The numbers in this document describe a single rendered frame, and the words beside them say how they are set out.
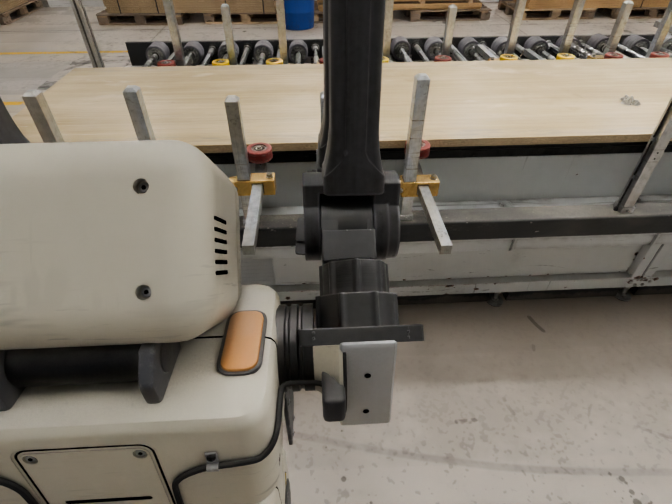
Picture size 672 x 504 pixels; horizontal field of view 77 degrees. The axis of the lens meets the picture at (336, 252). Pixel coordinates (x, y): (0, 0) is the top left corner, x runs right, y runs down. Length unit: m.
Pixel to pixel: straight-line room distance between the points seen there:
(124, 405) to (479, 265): 1.77
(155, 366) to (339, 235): 0.21
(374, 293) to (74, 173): 0.26
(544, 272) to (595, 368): 0.45
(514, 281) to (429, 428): 0.78
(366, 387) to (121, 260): 0.23
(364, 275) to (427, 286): 1.55
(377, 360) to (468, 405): 1.45
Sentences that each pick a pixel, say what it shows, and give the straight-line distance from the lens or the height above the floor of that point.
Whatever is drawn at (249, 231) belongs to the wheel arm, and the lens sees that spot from 1.11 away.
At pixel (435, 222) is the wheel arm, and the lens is 1.19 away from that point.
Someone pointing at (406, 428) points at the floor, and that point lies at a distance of 1.73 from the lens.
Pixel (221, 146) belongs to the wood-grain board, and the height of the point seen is 0.90.
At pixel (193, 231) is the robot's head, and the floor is 1.34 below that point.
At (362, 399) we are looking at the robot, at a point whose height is 1.16.
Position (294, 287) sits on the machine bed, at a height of 0.17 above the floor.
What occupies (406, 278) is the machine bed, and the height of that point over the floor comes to 0.18.
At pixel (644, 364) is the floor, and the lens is 2.26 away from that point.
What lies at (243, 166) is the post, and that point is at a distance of 1.28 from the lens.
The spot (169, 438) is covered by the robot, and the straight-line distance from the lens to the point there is 0.36.
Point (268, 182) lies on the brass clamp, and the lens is 1.29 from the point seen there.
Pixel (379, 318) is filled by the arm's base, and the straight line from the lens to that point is 0.40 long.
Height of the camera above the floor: 1.53
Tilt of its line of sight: 41 degrees down
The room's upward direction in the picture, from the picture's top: straight up
